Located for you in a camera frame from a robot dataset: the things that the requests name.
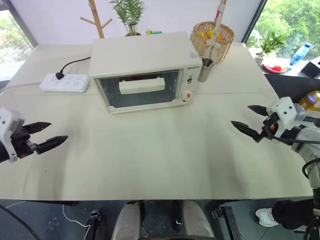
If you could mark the small leafy potted plant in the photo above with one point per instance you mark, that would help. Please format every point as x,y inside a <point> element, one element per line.
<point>271,42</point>

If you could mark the yellow fruit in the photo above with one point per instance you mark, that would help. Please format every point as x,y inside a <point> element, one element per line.
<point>208,33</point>

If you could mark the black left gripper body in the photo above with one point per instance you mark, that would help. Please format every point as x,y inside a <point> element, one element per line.
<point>22,143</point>

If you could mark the yellow and purple toy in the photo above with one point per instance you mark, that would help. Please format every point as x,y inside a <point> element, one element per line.
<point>311,100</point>

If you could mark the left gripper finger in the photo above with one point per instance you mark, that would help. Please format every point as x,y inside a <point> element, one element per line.
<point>51,144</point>
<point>37,126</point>

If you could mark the woven wicker basket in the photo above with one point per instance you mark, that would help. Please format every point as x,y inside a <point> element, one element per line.
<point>223,50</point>

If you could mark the green potted bamboo plant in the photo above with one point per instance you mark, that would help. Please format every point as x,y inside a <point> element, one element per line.
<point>130,15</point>

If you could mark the red and white plate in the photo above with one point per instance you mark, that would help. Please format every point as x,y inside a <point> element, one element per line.
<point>274,68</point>

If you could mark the black table leg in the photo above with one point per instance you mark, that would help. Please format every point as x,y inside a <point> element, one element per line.
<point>228,220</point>
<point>95,223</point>

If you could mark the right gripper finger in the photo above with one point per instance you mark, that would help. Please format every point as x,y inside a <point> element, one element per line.
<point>257,109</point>
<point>244,128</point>

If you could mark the white toaster oven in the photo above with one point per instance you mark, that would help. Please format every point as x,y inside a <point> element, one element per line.
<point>140,52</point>

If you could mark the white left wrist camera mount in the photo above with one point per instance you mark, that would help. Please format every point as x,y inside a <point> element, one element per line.
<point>7,122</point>

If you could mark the black box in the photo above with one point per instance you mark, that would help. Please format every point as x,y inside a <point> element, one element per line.
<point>312,68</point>

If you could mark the orange fruit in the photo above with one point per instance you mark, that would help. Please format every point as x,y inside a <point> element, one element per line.
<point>218,37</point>

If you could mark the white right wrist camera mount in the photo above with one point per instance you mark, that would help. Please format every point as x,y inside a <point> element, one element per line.
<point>285,110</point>

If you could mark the white power strip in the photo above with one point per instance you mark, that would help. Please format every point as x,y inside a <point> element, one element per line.
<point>72,83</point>

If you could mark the black window counter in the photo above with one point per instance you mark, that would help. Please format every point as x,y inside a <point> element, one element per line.
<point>287,82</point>

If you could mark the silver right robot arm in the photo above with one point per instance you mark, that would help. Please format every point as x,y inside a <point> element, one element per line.
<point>308,137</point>

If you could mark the steel cup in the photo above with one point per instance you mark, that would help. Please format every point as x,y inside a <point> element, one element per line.
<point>205,72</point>

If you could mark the cream table cloth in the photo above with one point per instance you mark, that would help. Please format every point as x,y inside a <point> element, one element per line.
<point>150,155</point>

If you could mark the black trouser leg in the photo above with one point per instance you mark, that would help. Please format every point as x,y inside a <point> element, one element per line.
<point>292,216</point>

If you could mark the wooden coat rack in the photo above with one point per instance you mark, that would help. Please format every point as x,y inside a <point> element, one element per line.
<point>96,15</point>

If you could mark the white shoe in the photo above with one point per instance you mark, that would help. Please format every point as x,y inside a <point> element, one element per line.
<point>264,217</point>

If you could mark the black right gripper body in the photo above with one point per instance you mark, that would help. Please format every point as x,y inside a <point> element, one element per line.
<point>270,125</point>

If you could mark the green and yellow toy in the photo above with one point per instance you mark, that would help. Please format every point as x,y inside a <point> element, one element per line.
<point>153,32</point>

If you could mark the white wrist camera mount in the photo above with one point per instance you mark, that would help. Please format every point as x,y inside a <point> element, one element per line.
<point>285,110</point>
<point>7,122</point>

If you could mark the grey rounded shape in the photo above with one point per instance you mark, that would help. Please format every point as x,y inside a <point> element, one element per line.
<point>127,221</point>
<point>197,221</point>

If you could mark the blue plastic bottle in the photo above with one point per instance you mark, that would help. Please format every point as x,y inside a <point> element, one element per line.
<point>300,53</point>

